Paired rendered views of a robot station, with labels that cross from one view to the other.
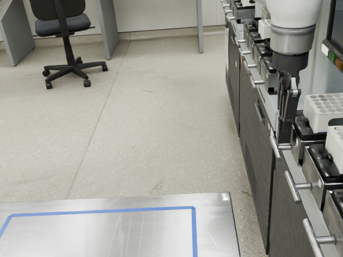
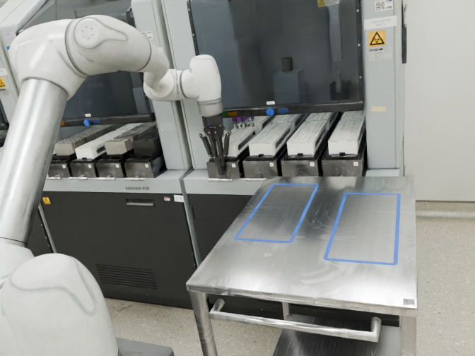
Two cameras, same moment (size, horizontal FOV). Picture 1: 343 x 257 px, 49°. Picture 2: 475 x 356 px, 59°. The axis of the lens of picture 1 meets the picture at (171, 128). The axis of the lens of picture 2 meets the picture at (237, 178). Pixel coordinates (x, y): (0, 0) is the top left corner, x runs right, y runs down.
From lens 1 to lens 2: 119 cm
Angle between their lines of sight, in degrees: 63
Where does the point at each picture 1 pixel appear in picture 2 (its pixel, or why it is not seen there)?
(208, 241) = (300, 181)
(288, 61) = (219, 118)
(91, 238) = (278, 209)
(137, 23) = not seen: outside the picture
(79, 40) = not seen: outside the picture
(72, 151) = not seen: outside the picture
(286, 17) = (215, 92)
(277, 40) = (212, 107)
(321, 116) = (235, 145)
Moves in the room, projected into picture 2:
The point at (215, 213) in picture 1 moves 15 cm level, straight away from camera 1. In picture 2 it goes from (282, 179) to (239, 179)
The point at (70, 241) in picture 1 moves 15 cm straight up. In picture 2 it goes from (276, 215) to (270, 162)
